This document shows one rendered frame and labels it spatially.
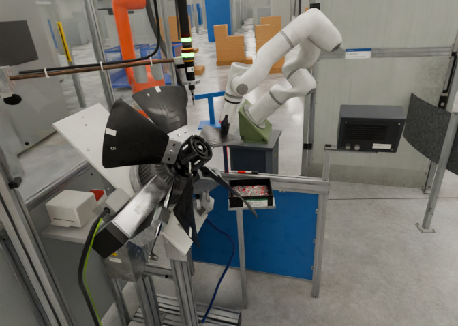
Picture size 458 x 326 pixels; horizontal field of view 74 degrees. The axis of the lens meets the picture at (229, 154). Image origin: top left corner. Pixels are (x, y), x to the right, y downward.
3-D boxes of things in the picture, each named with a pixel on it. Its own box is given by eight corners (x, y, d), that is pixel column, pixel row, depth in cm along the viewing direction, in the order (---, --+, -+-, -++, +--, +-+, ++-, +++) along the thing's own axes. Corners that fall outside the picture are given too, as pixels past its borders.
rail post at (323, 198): (311, 297, 193) (319, 194, 159) (312, 292, 197) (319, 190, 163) (318, 299, 192) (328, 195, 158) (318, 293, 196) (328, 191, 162)
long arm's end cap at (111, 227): (93, 236, 96) (111, 221, 90) (110, 252, 97) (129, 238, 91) (86, 243, 93) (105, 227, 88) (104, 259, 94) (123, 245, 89)
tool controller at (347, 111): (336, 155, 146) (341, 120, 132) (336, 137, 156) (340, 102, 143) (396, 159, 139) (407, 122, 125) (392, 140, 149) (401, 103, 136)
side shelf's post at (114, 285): (123, 329, 182) (85, 217, 146) (126, 323, 185) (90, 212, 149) (128, 331, 181) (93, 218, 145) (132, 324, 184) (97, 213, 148)
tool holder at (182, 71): (178, 86, 111) (174, 58, 107) (175, 83, 117) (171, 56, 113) (202, 83, 113) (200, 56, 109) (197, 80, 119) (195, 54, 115)
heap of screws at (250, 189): (232, 207, 149) (232, 199, 146) (232, 191, 161) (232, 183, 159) (270, 205, 148) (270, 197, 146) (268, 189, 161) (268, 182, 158)
